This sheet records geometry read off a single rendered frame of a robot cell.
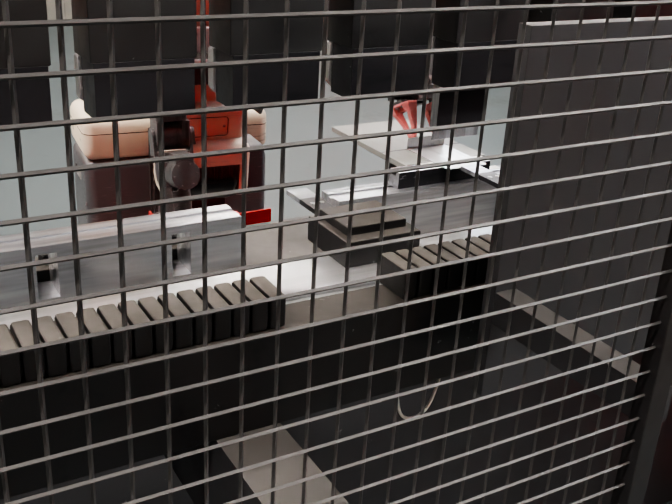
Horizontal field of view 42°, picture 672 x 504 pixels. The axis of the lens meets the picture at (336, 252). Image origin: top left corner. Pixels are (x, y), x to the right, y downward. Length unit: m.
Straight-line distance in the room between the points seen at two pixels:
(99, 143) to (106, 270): 1.24
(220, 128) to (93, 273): 1.08
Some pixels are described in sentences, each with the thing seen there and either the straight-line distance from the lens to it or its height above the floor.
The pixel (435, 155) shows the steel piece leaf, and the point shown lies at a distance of 1.64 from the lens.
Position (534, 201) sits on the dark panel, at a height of 1.15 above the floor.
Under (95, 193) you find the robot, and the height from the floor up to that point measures 0.60.
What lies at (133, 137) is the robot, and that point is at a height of 0.75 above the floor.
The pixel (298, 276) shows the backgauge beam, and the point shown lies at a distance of 1.16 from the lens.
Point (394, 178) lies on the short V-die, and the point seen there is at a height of 0.99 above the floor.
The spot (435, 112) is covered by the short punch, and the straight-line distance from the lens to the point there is 1.56.
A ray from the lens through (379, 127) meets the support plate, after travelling 1.80.
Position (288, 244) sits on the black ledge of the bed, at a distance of 1.53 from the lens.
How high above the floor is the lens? 1.48
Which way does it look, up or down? 23 degrees down
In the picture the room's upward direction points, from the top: 3 degrees clockwise
